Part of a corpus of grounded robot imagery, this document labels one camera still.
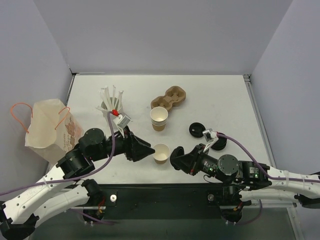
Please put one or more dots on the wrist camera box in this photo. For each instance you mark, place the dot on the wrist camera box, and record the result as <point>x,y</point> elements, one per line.
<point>211,138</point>
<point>119,120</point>

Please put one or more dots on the single brown paper cup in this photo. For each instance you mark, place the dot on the single brown paper cup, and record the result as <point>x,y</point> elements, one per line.
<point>162,153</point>

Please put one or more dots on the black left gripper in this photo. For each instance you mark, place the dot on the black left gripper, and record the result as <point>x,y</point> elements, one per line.
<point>129,146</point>

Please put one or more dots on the brown cardboard cup carrier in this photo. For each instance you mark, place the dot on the brown cardboard cup carrier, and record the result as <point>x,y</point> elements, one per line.
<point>173,97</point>

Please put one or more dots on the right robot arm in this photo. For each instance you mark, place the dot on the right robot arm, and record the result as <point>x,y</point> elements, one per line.
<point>252,178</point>

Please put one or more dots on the black plastic cup lid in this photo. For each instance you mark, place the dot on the black plastic cup lid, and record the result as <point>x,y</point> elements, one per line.
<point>196,129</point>
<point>174,157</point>

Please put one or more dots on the printed paper takeout bag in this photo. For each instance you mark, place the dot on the printed paper takeout bag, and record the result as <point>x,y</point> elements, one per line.
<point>53,130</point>

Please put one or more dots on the stack of brown paper cups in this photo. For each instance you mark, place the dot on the stack of brown paper cups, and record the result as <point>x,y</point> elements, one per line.
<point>159,116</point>

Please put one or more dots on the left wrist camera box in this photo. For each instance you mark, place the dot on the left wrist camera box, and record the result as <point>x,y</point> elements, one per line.
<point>119,120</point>

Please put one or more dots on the stack of black lids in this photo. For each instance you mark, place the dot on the stack of black lids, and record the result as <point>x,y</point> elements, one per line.
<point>220,144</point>

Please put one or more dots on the white wrapped straw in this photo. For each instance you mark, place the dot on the white wrapped straw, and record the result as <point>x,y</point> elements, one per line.
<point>113,97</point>
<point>108,96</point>
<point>104,99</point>
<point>120,100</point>

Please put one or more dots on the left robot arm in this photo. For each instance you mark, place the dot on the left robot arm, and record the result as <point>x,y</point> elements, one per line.
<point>66,185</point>

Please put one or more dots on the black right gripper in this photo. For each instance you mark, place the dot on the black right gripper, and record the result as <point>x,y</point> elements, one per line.
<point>194,159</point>

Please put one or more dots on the white cylindrical straw holder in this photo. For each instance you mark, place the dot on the white cylindrical straw holder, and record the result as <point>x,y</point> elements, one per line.
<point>105,112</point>

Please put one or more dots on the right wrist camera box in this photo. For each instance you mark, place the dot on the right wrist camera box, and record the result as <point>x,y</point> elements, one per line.
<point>211,138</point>

